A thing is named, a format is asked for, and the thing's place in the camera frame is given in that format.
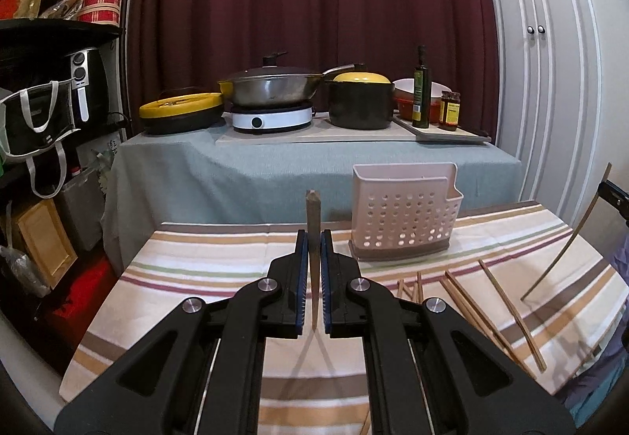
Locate black shelving unit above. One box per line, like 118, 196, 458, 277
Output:
1, 0, 131, 199

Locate black air fryer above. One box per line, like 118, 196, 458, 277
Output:
68, 48, 110, 130

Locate red striped round tins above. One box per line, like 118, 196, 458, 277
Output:
76, 0, 121, 25

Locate yellow lidded flat pan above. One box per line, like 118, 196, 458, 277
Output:
139, 92, 224, 135

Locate sauce jar yellow label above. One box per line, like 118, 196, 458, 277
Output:
438, 90, 461, 132

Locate striped tablecloth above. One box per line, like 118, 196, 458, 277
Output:
59, 201, 629, 435

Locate white bowl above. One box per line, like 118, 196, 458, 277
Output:
392, 77, 452, 103

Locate black pot yellow lid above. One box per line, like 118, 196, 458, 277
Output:
328, 71, 394, 130

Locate wooden board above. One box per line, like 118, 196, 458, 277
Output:
14, 200, 77, 289

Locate dark olive oil bottle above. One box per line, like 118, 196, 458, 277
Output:
412, 46, 432, 128

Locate maroon curtain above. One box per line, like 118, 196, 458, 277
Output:
127, 0, 499, 134

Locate white cabinet doors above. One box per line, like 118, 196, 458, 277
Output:
493, 0, 601, 225

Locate steel wok with lid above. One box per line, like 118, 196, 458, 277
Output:
217, 51, 368, 108

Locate beige placemat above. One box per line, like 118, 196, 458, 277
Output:
217, 116, 416, 145

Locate white induction cooker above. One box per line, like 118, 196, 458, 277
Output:
231, 101, 313, 134

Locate grey cutting board tray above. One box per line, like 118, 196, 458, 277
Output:
392, 116, 491, 145

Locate grey-blue tablecloth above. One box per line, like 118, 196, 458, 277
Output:
102, 125, 524, 273

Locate white perforated utensil holder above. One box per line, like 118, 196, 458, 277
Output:
350, 163, 464, 262

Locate black white tote bag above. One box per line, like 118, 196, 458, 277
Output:
1, 79, 80, 200

